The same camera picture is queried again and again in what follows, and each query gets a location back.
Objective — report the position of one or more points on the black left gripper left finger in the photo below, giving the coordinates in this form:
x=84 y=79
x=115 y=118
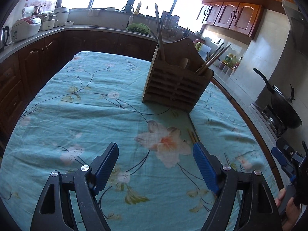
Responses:
x=54 y=208

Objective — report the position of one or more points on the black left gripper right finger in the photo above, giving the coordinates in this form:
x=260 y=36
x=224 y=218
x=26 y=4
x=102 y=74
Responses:
x=257 y=211

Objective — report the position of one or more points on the person's right hand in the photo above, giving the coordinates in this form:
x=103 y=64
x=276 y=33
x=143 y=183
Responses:
x=292 y=211

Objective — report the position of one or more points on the teal floral tablecloth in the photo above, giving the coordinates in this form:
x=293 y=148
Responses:
x=96 y=99

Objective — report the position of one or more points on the yellow oil bottle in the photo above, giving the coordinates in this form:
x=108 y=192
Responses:
x=230 y=60

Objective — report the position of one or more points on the steel range hood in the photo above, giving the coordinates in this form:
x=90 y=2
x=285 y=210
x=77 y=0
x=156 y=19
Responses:
x=298 y=26

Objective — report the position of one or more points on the wooden utensil holder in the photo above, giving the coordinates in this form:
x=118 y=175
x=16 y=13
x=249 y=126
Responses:
x=172 y=78

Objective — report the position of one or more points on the steel electric kettle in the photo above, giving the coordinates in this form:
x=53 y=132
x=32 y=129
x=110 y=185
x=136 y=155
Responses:
x=4 y=34

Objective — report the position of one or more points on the white red rice cooker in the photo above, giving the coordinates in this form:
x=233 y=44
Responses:
x=25 y=28

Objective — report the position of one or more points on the white bowl on counter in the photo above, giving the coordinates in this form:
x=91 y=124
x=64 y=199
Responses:
x=69 y=23

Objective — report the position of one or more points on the small white steamer pot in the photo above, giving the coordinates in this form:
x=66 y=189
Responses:
x=48 y=22

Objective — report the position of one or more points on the white steel cooking pot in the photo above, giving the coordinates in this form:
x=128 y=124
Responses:
x=61 y=14

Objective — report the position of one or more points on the green colander with greens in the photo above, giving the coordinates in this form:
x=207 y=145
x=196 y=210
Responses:
x=139 y=28

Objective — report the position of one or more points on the chrome sink faucet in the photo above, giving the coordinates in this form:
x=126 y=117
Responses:
x=130 y=11

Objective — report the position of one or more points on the yellow dish soap bottle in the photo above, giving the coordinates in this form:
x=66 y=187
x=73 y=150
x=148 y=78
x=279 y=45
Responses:
x=138 y=8

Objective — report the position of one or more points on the black wok with handle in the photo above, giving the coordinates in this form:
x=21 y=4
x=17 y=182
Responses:
x=281 y=106

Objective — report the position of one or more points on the clear pitcher green handle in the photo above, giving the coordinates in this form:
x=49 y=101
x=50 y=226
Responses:
x=203 y=50

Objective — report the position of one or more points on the upper wooden wall cabinets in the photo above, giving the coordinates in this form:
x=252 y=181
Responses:
x=241 y=16

